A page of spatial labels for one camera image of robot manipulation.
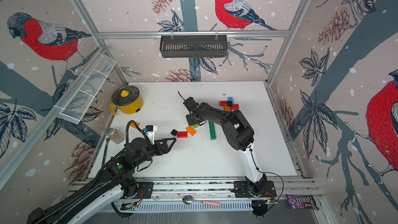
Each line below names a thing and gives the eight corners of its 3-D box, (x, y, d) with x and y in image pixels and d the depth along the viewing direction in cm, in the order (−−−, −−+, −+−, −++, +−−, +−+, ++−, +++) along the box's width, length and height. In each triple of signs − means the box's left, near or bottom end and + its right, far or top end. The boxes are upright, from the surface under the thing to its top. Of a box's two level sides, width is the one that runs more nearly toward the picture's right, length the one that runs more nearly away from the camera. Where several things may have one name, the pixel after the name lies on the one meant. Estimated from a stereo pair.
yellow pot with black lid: (116, 116, 104) (106, 104, 94) (124, 97, 115) (116, 85, 104) (140, 116, 104) (133, 104, 94) (146, 97, 115) (140, 85, 104)
